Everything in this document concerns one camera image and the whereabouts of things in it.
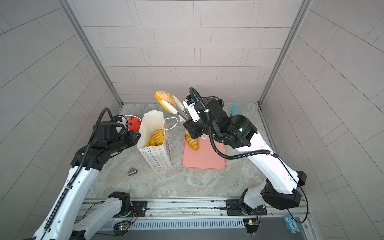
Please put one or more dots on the small ridged bread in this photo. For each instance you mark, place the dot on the small ridged bread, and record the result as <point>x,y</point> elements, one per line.
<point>194,144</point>

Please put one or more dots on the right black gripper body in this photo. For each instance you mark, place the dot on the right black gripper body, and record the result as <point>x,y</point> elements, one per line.
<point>200,126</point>

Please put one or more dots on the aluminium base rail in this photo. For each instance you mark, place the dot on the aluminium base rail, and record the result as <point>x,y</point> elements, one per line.
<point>186,213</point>

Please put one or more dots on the round scored bun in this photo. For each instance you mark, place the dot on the round scored bun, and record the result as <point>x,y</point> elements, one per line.
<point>162,95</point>

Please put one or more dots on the small metal fitting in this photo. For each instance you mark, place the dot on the small metal fitting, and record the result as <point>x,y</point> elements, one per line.
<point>132,171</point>

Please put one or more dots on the white paper bag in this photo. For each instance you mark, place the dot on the white paper bag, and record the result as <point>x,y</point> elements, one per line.
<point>158,157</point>

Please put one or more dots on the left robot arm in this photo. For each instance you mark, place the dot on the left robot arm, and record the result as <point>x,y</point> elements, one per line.
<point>75,186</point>

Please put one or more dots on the pink tray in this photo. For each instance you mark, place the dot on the pink tray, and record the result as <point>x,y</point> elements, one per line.
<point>204,158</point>

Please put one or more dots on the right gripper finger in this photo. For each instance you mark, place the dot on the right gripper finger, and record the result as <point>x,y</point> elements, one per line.
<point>167,106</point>
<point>181,107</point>

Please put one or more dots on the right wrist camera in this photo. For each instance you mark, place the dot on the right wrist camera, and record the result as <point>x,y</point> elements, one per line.
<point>189,104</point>

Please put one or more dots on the ridged spiral bread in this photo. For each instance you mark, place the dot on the ridged spiral bread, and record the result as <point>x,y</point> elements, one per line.
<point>159,137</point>

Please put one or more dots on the orange oval bread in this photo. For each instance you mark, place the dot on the orange oval bread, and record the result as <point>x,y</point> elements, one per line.
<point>152,142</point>

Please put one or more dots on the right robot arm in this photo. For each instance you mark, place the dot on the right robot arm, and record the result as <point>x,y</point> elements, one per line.
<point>234,138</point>

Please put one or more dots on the red shark plush toy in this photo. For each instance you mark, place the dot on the red shark plush toy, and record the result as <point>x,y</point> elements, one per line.
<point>134,122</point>

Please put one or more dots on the teal bottle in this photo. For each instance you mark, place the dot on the teal bottle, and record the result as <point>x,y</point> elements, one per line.
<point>233,109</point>

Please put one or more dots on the blue owl number tag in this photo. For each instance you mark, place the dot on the blue owl number tag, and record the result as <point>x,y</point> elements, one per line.
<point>292,226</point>

